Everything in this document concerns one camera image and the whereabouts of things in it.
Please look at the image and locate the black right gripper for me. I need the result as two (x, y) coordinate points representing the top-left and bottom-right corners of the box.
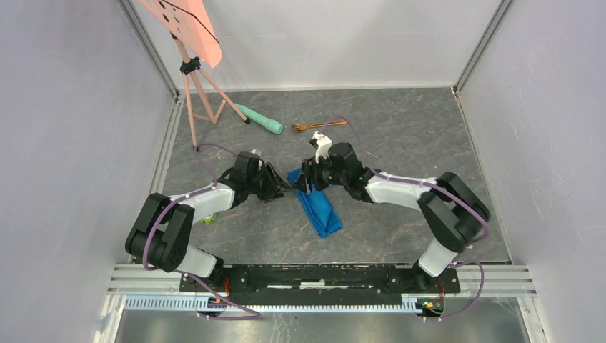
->
(292, 152), (348, 195)

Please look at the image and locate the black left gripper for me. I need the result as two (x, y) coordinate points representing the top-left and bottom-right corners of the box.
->
(247, 162), (292, 204)

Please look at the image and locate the blue cloth napkin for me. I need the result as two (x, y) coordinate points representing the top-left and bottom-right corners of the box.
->
(294, 184), (342, 239)

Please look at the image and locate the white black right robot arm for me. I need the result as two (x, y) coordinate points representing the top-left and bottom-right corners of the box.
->
(292, 143), (491, 292)

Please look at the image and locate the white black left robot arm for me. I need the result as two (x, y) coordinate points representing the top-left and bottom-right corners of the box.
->
(125, 151), (290, 292)

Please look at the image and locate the gold spoon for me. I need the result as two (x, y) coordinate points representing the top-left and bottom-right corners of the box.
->
(291, 119), (347, 133)

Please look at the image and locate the mint green flashlight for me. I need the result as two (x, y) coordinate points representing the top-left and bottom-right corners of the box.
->
(236, 104), (284, 134)

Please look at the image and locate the green owl toy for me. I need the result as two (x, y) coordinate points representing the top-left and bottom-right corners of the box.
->
(200, 213), (218, 224)

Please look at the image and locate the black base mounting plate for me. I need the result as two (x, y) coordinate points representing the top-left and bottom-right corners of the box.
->
(205, 264), (461, 306)

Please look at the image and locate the pink music stand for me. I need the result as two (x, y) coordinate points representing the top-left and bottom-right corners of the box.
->
(139, 0), (251, 150)

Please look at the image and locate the white cable duct strip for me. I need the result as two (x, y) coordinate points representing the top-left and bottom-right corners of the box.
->
(124, 295), (422, 314)

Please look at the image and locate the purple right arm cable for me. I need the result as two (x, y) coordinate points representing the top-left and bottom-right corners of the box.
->
(319, 116), (492, 322)

